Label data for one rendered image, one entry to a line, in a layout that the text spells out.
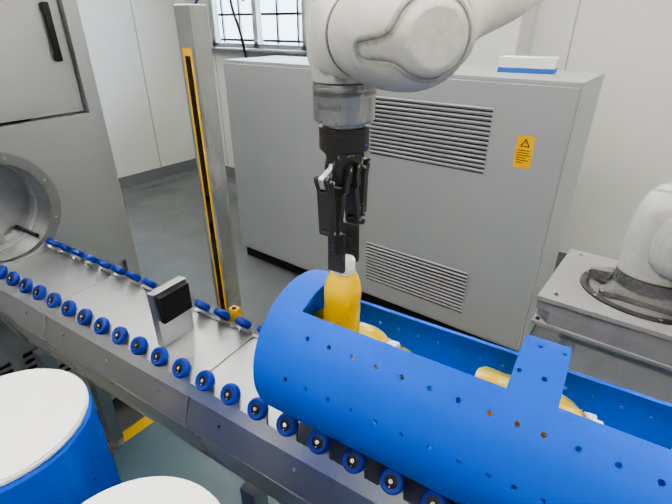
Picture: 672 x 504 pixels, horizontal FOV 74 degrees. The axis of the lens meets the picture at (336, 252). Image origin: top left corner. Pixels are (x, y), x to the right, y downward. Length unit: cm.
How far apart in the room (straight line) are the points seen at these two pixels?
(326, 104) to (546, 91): 159
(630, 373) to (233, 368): 93
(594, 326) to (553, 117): 117
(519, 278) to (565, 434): 177
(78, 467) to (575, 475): 78
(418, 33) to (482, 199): 190
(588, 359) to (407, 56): 99
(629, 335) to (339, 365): 69
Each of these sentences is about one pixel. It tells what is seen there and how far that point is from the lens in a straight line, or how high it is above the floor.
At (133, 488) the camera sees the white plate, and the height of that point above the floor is 104.
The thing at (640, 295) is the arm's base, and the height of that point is 110.
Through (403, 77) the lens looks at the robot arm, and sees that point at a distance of 45.
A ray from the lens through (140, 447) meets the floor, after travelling 229.
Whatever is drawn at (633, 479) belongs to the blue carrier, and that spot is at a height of 119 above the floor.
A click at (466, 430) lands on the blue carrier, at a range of 67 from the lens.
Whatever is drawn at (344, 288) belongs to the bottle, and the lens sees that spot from 75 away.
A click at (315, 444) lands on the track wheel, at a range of 90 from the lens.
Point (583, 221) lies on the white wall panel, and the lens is 358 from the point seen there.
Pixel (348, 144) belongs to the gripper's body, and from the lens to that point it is 65.
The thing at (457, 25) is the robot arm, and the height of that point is 165.
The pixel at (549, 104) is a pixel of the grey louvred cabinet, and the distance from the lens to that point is 214.
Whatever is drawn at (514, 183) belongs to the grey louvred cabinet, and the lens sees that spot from 224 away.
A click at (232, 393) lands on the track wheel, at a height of 97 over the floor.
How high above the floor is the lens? 165
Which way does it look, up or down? 27 degrees down
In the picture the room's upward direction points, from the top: straight up
